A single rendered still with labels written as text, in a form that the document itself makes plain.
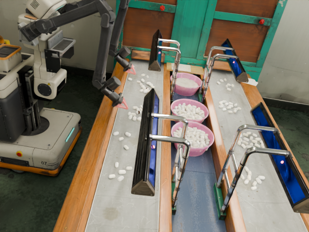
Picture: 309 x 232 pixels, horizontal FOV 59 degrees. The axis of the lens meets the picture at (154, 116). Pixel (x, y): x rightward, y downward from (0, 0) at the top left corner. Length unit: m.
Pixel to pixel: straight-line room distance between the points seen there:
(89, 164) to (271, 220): 0.90
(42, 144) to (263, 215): 1.65
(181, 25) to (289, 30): 1.52
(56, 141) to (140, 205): 1.21
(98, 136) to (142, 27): 1.21
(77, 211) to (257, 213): 0.83
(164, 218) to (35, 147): 1.36
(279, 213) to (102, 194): 0.84
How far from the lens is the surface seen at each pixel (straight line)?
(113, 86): 1.66
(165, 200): 1.32
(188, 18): 2.46
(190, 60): 2.58
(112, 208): 1.30
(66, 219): 1.25
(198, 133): 1.77
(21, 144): 2.37
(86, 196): 1.31
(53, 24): 1.73
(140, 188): 0.94
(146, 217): 1.28
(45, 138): 2.39
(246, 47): 2.63
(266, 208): 1.50
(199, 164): 1.66
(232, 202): 1.41
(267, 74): 3.74
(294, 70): 3.81
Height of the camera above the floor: 1.79
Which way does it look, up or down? 35 degrees down
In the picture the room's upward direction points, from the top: 8 degrees clockwise
